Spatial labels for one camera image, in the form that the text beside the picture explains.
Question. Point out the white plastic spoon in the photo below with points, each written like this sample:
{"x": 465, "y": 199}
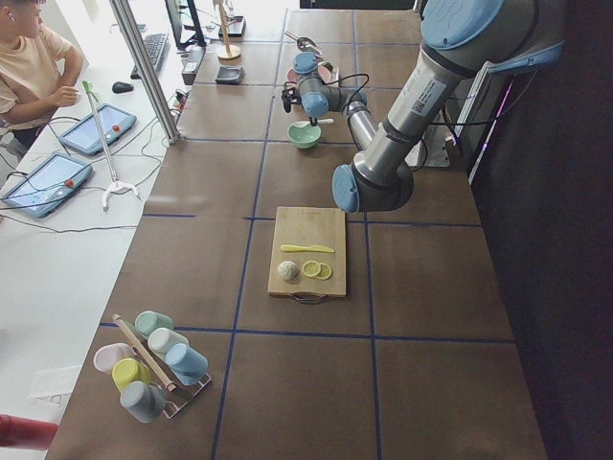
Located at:
{"x": 305, "y": 123}

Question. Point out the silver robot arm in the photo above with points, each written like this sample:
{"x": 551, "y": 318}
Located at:
{"x": 459, "y": 38}

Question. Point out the green ceramic bowl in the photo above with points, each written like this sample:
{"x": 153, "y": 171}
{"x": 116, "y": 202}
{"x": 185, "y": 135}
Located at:
{"x": 304, "y": 138}

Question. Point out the pink bowl of ice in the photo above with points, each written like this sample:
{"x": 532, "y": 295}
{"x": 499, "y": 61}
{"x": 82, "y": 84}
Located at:
{"x": 323, "y": 72}

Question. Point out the steel ice scoop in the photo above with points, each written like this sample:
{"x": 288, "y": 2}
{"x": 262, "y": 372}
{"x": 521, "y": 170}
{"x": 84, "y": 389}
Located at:
{"x": 304, "y": 44}

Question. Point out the folded grey cloth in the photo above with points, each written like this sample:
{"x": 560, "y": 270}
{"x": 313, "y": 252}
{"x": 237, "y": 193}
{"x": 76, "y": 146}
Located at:
{"x": 230, "y": 75}

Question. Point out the wooden cutting board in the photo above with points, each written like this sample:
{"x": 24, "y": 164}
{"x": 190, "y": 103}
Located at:
{"x": 308, "y": 257}

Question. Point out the wooden mug tree stand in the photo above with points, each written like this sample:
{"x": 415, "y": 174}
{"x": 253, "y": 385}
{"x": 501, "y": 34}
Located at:
{"x": 228, "y": 51}

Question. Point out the yellow plastic knife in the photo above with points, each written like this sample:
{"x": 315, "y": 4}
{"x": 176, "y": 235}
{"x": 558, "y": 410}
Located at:
{"x": 318, "y": 248}

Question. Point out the black flat box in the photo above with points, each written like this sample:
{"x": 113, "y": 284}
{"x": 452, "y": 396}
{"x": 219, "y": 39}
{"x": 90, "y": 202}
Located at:
{"x": 191, "y": 61}

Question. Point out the lemon slice upper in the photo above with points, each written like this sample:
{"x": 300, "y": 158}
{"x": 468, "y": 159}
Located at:
{"x": 311, "y": 268}

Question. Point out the lemon slice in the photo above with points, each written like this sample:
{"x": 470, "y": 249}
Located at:
{"x": 311, "y": 268}
{"x": 325, "y": 271}

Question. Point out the lemon slice lower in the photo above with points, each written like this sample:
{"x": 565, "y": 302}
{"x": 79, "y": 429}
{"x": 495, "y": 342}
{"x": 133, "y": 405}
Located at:
{"x": 325, "y": 271}

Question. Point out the white bun toy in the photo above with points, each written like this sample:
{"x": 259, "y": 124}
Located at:
{"x": 288, "y": 270}

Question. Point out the black keyboard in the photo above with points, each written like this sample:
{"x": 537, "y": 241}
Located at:
{"x": 156, "y": 46}

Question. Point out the black computer mouse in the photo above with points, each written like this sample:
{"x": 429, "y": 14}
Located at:
{"x": 120, "y": 87}

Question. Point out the reacher grabber tool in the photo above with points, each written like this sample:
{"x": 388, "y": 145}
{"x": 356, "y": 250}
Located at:
{"x": 116, "y": 185}

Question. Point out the far teach pendant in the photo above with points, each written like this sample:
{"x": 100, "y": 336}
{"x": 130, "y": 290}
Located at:
{"x": 84, "y": 136}

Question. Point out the teach pendant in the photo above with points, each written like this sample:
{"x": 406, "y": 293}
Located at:
{"x": 41, "y": 191}
{"x": 84, "y": 136}

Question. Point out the green cup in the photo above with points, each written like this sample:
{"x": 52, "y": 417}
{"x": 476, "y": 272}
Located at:
{"x": 148, "y": 321}

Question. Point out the white cup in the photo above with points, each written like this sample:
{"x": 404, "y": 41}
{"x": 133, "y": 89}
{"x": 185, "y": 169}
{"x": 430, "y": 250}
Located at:
{"x": 161, "y": 340}

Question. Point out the blue cup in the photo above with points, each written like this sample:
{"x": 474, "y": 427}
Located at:
{"x": 186, "y": 363}

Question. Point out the seated person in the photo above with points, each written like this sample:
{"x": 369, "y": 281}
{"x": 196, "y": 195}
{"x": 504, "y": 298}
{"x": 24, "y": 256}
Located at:
{"x": 39, "y": 70}

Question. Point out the near teach pendant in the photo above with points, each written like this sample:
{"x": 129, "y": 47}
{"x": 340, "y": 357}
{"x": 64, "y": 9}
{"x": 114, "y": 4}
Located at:
{"x": 41, "y": 191}

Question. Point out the white cup rack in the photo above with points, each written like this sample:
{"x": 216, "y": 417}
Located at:
{"x": 183, "y": 396}

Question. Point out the yellow cup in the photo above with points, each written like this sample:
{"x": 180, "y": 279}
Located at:
{"x": 127, "y": 370}

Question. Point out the pink cup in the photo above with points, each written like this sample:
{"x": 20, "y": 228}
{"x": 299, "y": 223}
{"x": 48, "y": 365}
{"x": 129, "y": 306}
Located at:
{"x": 107, "y": 356}

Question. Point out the grey cup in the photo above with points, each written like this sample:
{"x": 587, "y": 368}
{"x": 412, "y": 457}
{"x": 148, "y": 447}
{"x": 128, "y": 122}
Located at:
{"x": 144, "y": 401}

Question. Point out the red fire extinguisher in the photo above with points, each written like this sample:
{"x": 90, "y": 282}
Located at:
{"x": 25, "y": 433}

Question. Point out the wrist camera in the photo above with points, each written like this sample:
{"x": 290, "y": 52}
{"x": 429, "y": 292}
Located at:
{"x": 290, "y": 96}

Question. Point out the white pedestal column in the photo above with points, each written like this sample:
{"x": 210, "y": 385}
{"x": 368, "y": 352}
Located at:
{"x": 431, "y": 150}

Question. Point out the aluminium frame post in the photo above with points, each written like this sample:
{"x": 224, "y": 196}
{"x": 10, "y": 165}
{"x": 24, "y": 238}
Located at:
{"x": 128, "y": 27}

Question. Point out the wooden rack handle bar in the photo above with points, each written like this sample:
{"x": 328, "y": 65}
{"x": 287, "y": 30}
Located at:
{"x": 138, "y": 344}

